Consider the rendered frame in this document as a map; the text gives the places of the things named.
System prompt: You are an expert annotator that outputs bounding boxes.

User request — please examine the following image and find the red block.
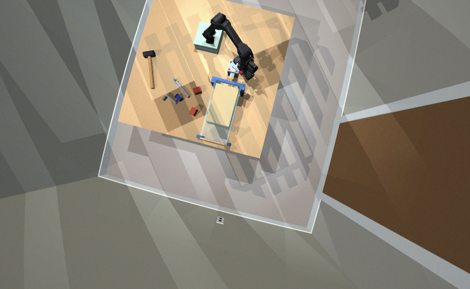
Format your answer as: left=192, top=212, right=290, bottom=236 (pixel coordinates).
left=193, top=86, right=202, bottom=95
left=189, top=107, right=198, bottom=116

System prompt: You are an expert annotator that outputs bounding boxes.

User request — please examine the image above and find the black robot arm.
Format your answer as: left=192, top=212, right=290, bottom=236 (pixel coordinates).
left=202, top=12, right=258, bottom=74

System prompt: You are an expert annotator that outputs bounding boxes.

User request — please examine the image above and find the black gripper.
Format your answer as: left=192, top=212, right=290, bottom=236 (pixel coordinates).
left=233, top=56, right=254, bottom=80

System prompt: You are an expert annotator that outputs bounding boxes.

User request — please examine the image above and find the white and blue crank handle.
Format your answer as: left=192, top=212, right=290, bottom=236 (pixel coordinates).
left=162, top=94, right=183, bottom=104

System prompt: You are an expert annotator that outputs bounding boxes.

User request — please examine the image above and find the grey metal rod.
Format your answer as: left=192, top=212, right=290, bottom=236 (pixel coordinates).
left=173, top=78, right=190, bottom=97

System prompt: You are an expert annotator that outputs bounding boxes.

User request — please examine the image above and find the black rubber mallet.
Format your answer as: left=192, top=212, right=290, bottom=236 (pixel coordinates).
left=143, top=50, right=156, bottom=89

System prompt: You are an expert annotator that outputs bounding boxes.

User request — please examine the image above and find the clear-panelled rack with blue frame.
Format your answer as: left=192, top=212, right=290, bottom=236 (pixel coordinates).
left=196, top=79, right=245, bottom=146

